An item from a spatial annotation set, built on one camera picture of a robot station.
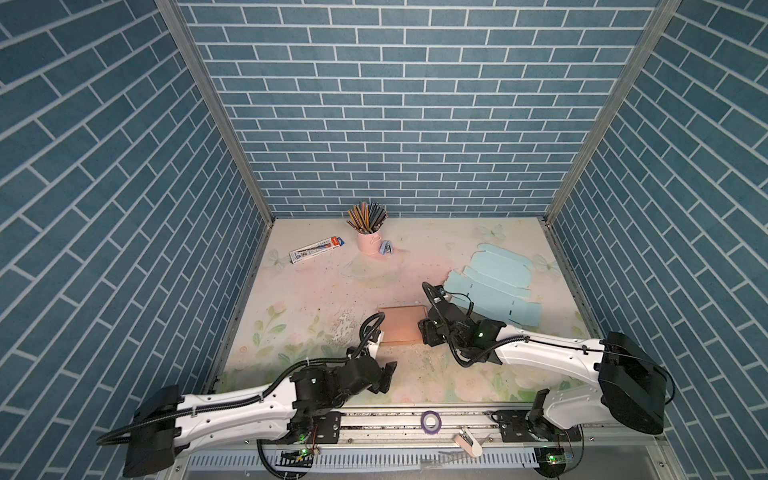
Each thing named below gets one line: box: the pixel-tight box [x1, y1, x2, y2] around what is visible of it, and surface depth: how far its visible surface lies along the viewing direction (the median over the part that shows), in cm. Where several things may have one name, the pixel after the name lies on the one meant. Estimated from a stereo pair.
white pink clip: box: [454, 429, 483, 457], surface depth 71 cm
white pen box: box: [288, 236, 345, 264], surface depth 110 cm
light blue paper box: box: [444, 243, 541, 327], surface depth 105 cm
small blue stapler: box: [379, 240, 394, 255], surface depth 110 cm
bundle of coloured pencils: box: [346, 201, 388, 234], surface depth 107 cm
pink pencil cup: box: [356, 228, 381, 256], surface depth 109 cm
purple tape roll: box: [420, 410, 442, 435], surface depth 76 cm
